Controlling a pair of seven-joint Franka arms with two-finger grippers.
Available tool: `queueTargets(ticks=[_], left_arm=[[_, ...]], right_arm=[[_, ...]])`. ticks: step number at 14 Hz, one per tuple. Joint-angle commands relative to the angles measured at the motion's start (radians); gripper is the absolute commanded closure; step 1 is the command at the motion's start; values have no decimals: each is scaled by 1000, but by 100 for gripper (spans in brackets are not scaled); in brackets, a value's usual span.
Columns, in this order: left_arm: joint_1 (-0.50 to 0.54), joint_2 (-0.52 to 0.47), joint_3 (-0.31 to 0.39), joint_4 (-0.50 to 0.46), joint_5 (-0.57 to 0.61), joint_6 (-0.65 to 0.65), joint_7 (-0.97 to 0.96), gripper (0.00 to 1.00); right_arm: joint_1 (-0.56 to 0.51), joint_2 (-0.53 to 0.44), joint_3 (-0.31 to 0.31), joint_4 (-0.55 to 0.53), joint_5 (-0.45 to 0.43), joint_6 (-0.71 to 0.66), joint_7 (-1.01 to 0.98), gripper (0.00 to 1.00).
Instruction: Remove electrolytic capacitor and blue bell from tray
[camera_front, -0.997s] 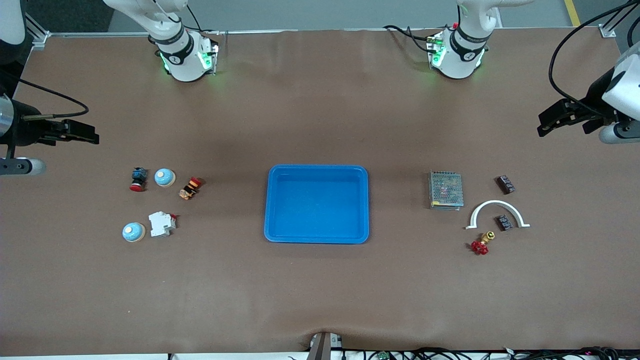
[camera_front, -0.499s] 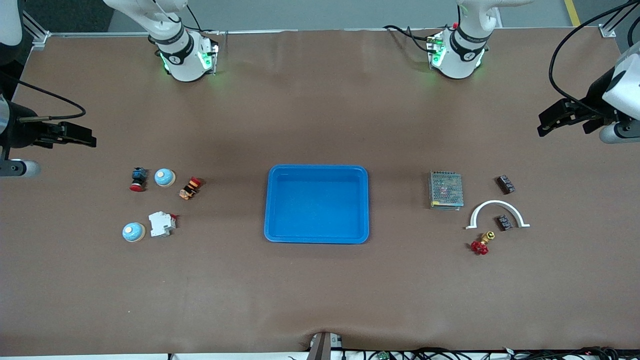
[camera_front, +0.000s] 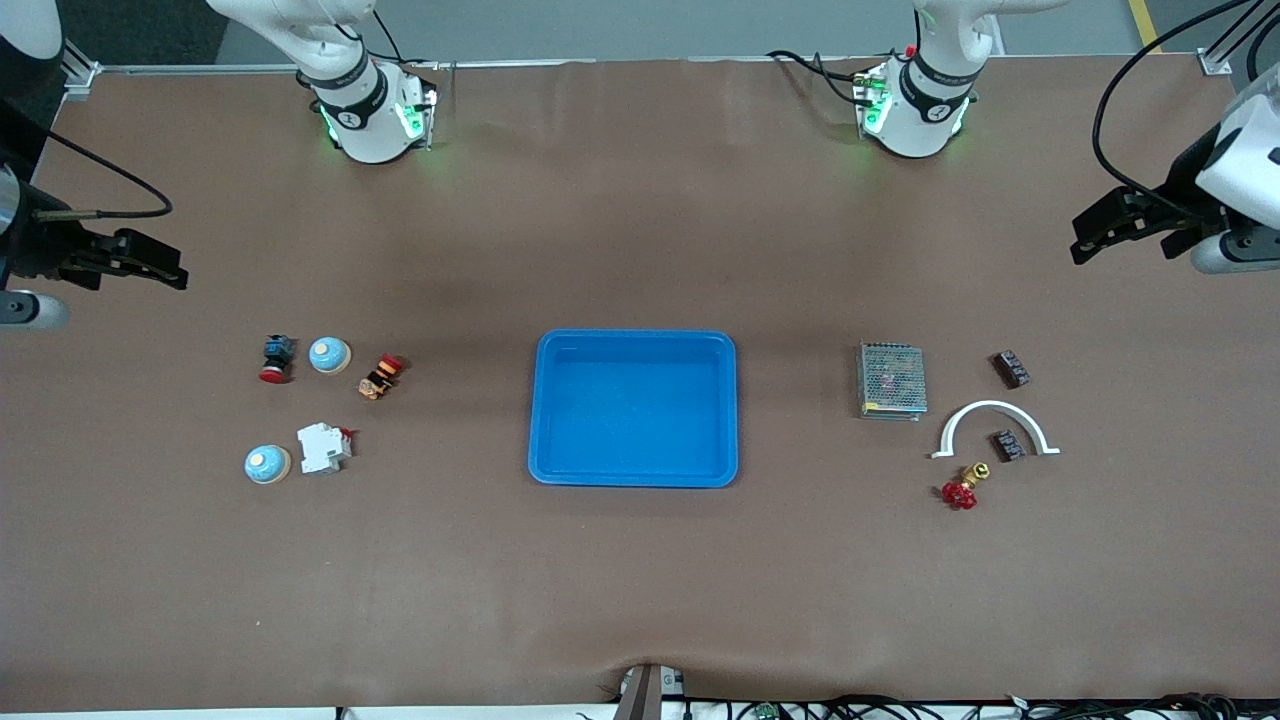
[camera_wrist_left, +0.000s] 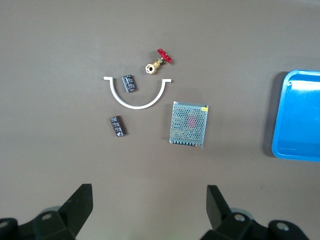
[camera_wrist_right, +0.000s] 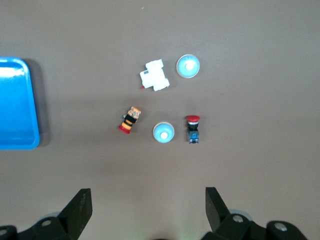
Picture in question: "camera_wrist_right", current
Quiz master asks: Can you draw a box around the blue red push button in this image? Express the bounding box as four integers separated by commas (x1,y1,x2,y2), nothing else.
185,114,202,145

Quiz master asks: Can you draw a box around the blue plastic tray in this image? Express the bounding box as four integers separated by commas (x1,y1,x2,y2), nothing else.
0,56,41,151

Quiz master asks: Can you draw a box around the white circuit breaker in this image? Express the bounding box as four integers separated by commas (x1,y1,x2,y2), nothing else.
138,58,171,93

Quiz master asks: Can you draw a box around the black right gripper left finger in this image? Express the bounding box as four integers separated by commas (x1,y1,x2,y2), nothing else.
0,188,93,240

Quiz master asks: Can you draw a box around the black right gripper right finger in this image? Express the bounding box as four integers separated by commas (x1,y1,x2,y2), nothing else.
201,186,308,240

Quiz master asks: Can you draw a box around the light blue call bell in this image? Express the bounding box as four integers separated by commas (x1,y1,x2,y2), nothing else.
175,53,201,79
152,121,175,144

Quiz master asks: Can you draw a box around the orange red emergency button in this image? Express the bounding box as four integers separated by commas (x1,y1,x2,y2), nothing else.
117,106,142,135

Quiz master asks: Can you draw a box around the brown table mat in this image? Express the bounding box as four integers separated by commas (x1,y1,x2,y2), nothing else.
0,0,320,240

